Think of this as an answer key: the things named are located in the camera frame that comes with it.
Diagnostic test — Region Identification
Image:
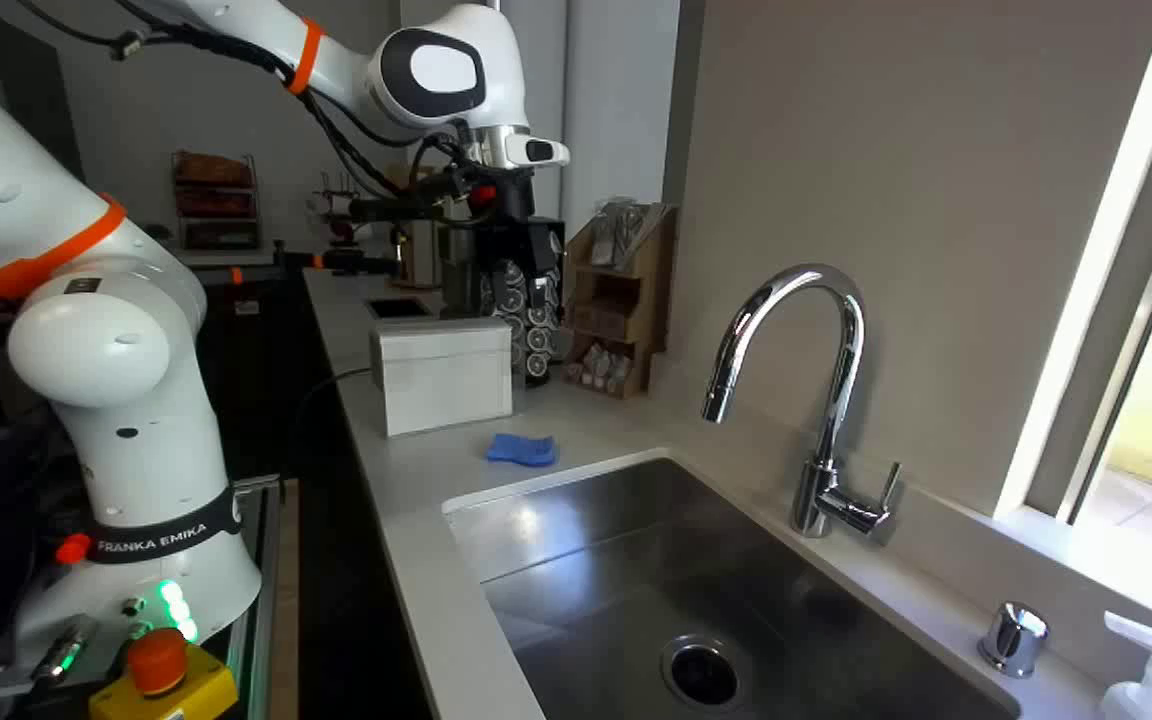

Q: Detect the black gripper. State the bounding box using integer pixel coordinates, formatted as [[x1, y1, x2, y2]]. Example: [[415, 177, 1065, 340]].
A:
[[464, 165, 540, 323]]

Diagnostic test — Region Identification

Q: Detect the blue sponge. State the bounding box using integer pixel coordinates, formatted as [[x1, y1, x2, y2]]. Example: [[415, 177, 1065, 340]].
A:
[[485, 426, 561, 472]]

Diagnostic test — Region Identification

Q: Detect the wooden countertop organizer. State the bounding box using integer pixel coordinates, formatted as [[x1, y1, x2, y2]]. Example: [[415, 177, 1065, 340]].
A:
[[561, 195, 680, 398]]

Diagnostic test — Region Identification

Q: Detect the chrome countertop button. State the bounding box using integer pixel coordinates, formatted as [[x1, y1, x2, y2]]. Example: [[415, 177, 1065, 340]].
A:
[[977, 594, 1050, 678]]

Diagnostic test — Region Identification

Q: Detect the white rectangular box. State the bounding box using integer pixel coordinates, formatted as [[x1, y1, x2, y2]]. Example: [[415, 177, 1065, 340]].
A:
[[372, 312, 520, 438]]

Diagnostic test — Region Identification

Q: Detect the clear plastic bag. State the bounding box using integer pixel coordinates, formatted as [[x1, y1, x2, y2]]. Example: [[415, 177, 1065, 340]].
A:
[[589, 195, 655, 273]]

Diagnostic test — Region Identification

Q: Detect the dark background shelf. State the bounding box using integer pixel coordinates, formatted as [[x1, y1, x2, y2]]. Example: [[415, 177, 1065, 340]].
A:
[[171, 146, 263, 255]]

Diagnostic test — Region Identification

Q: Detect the stainless steel sink basin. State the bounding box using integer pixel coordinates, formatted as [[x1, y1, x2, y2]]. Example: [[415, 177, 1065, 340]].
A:
[[441, 451, 1022, 720]]

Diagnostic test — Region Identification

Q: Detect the chrome gooseneck faucet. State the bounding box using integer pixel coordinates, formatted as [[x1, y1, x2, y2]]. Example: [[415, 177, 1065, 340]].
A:
[[698, 261, 907, 544]]

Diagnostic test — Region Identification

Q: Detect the wooden plank edge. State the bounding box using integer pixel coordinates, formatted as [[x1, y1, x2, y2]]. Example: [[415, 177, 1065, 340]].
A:
[[261, 474, 307, 720]]

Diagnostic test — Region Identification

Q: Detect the round sink drain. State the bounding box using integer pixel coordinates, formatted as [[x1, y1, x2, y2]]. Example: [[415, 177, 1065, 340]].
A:
[[661, 633, 747, 711]]

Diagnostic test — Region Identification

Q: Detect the red emergency stop yellow box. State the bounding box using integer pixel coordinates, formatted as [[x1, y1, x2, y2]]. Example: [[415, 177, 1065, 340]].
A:
[[85, 627, 242, 720]]

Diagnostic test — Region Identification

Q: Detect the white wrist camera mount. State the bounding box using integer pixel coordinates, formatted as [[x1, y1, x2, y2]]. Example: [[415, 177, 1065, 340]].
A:
[[474, 122, 571, 172]]

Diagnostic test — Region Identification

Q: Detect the thin black counter cable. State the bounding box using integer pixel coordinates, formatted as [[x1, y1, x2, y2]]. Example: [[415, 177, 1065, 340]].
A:
[[285, 365, 382, 451]]

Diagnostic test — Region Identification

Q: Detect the white window frame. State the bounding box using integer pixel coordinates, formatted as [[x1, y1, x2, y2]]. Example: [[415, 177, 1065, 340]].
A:
[[993, 0, 1152, 526]]

